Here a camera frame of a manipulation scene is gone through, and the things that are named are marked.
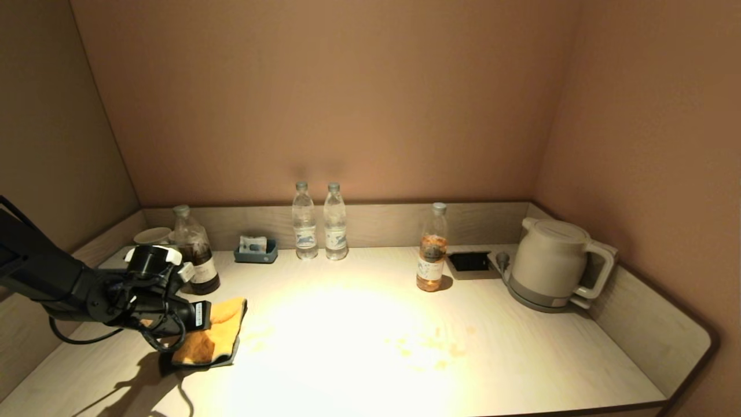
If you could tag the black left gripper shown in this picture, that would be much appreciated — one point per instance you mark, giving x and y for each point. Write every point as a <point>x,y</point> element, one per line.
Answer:
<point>139,304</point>

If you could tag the orange microfiber cloth grey edge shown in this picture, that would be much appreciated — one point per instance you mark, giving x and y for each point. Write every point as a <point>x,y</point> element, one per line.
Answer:
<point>217,336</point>

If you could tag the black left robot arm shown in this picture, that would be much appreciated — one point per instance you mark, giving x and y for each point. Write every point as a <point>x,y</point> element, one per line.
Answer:
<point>35,260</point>

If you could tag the dark drink plastic bottle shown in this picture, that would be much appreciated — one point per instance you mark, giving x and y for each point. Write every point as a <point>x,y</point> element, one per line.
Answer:
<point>200,255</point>

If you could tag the small blue tray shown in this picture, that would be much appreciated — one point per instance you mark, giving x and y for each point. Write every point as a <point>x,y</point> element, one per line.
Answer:
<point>256,256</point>

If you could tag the pale sachet packets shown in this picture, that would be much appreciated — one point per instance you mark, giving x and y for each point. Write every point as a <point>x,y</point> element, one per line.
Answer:
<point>253,244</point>

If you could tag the white ceramic cup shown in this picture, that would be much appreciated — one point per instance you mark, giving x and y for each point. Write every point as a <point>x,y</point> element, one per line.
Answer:
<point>151,235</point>

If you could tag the clear water bottle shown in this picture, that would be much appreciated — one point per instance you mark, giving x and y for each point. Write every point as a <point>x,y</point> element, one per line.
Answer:
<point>304,230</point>
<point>335,230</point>

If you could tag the orange tea plastic bottle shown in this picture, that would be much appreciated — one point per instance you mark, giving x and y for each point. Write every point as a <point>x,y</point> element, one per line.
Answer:
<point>432,259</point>

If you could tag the black recessed power socket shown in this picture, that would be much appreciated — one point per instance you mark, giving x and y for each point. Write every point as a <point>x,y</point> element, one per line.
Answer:
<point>469,261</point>

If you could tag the grey kettle power plug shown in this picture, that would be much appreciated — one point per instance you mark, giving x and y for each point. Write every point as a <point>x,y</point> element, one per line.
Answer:
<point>502,259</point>

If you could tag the grey kettle base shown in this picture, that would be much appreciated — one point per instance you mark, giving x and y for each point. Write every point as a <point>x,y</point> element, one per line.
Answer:
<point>532,301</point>

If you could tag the white electric kettle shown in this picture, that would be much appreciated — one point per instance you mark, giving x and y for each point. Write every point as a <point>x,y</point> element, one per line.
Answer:
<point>547,259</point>

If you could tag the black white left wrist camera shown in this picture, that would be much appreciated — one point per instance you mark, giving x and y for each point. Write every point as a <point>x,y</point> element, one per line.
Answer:
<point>151,260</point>

